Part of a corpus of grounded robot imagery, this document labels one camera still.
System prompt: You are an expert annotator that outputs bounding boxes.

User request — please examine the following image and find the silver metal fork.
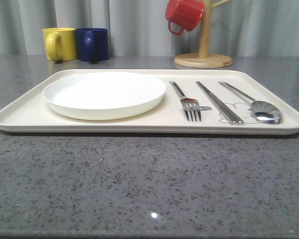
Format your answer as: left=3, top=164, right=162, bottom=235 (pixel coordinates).
left=169, top=81, right=201, bottom=122

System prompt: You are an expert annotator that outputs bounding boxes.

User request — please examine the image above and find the white round plate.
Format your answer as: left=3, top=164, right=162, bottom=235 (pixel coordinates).
left=43, top=72, right=166, bottom=120

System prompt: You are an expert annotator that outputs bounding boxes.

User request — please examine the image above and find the silver metal spoon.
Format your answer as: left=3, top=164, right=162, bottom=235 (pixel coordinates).
left=218, top=81, right=283, bottom=125

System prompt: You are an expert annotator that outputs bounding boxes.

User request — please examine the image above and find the cream rabbit serving tray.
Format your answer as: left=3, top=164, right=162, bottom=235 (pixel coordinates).
left=0, top=69, right=299, bottom=135

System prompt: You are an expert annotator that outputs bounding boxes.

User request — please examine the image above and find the wooden mug tree stand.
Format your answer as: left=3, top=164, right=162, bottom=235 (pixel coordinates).
left=173, top=0, right=232, bottom=69

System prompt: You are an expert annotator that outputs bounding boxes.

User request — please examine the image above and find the grey curtain backdrop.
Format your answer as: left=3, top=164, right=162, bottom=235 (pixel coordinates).
left=0, top=0, right=299, bottom=57

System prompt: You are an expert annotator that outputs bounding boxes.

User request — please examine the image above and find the dark blue mug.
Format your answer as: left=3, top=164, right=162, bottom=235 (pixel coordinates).
left=75, top=28, right=110, bottom=62

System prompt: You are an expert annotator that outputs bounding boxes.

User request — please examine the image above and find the red ribbed mug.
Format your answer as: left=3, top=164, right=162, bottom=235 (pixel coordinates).
left=165, top=0, right=204, bottom=35

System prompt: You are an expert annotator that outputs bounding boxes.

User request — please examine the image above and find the yellow mug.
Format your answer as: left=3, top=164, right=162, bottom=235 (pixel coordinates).
left=42, top=28, right=77, bottom=62

